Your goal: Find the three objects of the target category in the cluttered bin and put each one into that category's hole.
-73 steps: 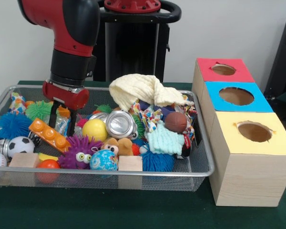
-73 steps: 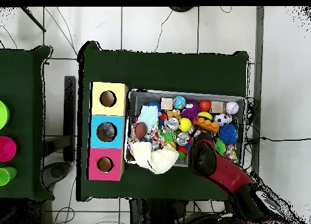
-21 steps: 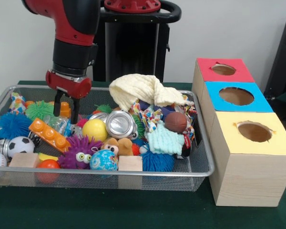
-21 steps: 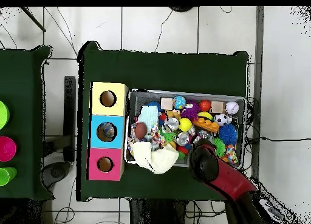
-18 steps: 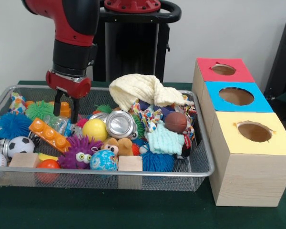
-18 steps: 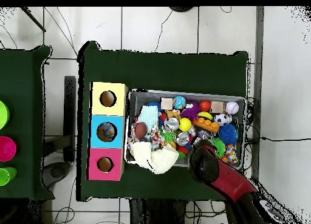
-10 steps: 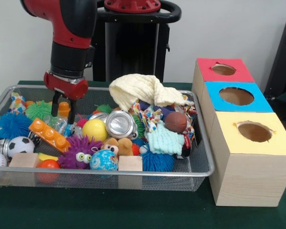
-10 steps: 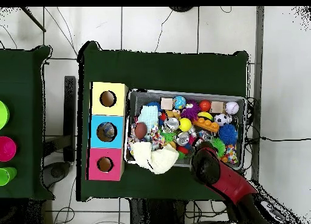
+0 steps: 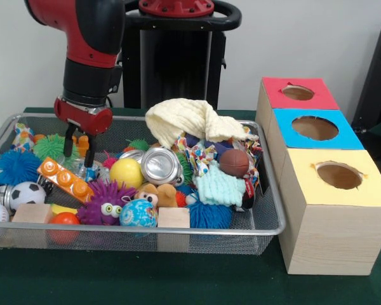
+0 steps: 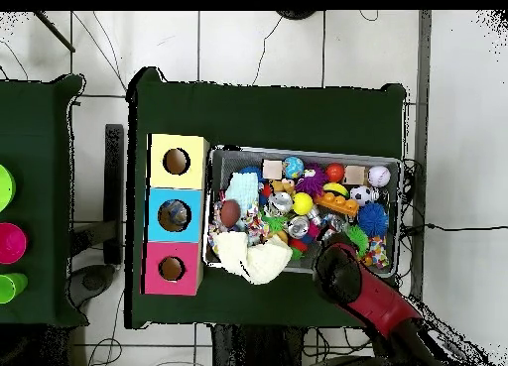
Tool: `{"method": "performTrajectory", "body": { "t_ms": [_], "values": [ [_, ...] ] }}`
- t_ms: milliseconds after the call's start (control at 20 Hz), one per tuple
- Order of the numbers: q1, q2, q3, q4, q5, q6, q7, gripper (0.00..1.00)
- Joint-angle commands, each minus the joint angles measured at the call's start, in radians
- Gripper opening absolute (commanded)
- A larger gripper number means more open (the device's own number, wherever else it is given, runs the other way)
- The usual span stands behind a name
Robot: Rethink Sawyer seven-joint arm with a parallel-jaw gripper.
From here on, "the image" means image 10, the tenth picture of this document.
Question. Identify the cream knitted cloth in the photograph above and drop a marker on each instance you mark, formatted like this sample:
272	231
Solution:
254	259

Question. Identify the blue spiky rubber ball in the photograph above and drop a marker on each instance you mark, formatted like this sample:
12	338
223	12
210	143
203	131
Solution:
373	219

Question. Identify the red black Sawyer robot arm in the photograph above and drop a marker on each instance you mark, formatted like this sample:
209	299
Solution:
377	298

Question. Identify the shallow silver mesh bin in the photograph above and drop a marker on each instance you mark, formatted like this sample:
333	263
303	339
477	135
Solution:
238	155

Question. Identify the wooden box with three holes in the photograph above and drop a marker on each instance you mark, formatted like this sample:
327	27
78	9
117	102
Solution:
158	179

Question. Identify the brown toy football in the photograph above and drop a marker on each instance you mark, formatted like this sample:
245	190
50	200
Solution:
230	214

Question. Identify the blue white patterned ball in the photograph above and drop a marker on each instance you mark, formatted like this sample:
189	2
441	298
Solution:
293	167

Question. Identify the smooth yellow ball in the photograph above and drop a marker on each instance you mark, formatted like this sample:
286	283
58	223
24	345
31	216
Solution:
302	203

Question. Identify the purple spiky ball with eyes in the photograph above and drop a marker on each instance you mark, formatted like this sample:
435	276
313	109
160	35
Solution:
311	183

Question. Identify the dark green table cloth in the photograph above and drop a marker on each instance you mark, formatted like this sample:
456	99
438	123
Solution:
278	116

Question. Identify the orange toy building brick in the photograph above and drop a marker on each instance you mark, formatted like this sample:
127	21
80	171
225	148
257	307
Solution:
337	203

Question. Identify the red orange ball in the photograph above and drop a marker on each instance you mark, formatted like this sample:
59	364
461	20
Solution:
335	172

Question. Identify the green spiky ball with eyes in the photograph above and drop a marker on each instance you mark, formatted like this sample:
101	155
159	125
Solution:
359	237

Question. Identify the white baseball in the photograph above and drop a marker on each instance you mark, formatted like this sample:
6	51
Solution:
379	176

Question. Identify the black upright panel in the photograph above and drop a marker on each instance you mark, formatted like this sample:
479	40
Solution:
114	183

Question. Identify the dark green side table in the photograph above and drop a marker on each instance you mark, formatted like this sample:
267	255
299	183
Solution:
35	124

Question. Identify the pink plastic cup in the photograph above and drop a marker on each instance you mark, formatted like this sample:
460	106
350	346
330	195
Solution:
12	243

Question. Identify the lime green plastic cup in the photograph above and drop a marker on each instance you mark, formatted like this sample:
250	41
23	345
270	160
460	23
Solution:
12	288
6	187

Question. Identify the black slanted rod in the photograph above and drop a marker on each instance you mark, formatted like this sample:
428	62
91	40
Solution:
55	32

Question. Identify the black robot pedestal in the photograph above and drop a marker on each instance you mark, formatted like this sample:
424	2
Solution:
258	350

